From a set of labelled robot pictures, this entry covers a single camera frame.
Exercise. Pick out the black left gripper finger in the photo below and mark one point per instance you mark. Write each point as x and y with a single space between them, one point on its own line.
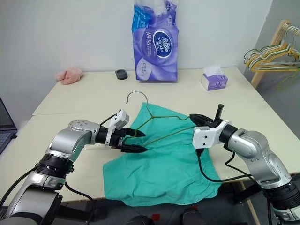
136 149
138 133

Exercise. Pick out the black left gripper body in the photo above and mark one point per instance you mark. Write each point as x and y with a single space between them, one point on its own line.
116 138

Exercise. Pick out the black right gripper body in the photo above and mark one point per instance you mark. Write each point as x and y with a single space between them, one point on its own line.
209 122

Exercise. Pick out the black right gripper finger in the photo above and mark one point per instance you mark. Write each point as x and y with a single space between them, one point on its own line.
219 112
195 118

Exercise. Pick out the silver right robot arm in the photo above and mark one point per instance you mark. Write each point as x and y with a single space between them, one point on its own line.
257 154

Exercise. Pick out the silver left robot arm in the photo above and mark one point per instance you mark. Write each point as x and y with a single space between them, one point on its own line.
70 143

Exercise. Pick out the green shorts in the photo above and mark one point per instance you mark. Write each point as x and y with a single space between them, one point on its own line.
164 164

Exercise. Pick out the purple white tissue box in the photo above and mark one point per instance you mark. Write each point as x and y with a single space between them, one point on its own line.
214 79

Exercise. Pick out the black round tape roll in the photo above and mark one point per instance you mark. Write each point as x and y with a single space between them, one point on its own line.
122 74

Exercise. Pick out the small red object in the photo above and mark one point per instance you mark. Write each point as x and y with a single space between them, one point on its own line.
156 217

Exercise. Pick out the dark rounded shape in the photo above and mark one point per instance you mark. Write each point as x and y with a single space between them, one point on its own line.
193 218
141 220

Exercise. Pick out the wooden clothes rack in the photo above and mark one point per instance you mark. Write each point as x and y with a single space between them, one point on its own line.
269 51

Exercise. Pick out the pink fluffy cloth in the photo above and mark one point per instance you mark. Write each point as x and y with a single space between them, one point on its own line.
69 75

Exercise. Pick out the purple tissue multipack bag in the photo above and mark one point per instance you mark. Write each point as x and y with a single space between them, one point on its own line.
154 44

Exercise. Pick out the wooden table leg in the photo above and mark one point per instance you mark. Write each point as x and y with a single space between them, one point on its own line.
249 201

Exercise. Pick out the dark laptop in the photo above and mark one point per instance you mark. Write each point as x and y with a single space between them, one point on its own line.
5 127

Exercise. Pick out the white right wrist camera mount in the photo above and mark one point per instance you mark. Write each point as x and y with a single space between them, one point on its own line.
206 137

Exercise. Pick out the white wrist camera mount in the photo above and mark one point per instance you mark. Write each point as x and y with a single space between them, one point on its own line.
120 119
206 137

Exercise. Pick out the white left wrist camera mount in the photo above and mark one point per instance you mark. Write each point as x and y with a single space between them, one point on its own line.
120 119

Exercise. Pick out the black metal frame bar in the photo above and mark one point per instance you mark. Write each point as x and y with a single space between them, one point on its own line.
243 195

